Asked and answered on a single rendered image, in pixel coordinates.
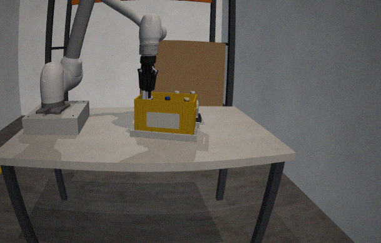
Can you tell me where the yellow crate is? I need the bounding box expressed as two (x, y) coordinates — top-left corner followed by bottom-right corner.
(134, 92), (197, 135)

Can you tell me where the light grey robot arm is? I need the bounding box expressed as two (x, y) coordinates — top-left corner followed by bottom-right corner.
(36, 0), (167, 115)

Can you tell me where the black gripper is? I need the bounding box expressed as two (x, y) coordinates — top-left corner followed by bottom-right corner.
(138, 56), (158, 100)

